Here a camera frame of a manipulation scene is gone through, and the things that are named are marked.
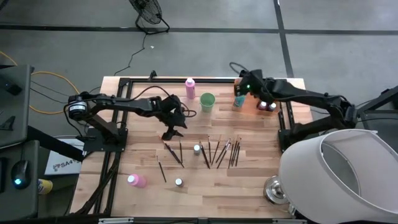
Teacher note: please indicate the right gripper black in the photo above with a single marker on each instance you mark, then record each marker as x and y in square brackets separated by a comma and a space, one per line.
[256, 84]

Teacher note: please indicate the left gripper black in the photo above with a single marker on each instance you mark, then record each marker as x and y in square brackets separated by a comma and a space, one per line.
[171, 112]

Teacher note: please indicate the red-brown paint bottle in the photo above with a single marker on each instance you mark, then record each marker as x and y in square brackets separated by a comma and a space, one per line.
[263, 105]

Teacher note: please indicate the tall teal paint bottle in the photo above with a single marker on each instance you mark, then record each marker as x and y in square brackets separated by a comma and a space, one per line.
[239, 102]

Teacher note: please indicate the dark blue paint bottle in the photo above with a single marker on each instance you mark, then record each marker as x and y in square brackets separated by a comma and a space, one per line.
[272, 106]

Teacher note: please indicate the grey paint bottle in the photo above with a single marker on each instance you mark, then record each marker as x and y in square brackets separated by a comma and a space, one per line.
[196, 149]

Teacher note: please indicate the tall pink paint bottle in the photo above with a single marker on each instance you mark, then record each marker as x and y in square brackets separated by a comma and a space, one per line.
[190, 91]

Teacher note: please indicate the burnt sienna paint bottle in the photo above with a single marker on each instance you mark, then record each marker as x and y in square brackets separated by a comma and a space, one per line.
[178, 182]

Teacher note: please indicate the small pink paint bottle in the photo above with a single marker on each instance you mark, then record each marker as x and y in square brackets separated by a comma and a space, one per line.
[138, 181]

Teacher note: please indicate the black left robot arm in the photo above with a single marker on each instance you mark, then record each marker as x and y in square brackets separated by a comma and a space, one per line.
[124, 104]

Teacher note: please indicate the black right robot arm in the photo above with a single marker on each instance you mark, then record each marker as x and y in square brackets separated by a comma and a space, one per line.
[311, 96]

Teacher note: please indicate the light green plastic cup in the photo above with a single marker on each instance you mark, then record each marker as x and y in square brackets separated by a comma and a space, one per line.
[207, 101]

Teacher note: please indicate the white printed cardboard box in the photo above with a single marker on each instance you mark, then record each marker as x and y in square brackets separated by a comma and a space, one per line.
[62, 166]

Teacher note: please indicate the table lamp white shade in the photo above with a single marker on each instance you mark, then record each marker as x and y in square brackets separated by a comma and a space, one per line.
[311, 186]

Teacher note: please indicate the black diagonal metal bar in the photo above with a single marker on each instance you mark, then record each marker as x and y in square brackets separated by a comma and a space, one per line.
[53, 143]

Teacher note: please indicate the black floor fan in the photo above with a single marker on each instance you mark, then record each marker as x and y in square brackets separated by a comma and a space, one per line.
[146, 11]

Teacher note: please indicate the yellow can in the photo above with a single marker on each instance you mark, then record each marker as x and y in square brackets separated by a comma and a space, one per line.
[45, 186]

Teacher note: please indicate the black computer mouse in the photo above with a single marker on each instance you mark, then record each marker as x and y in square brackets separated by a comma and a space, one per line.
[21, 172]

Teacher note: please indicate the grey desk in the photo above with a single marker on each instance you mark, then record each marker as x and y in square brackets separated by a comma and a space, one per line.
[15, 109]
[18, 205]

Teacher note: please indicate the black table frame rail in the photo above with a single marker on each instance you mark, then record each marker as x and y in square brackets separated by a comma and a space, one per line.
[161, 80]

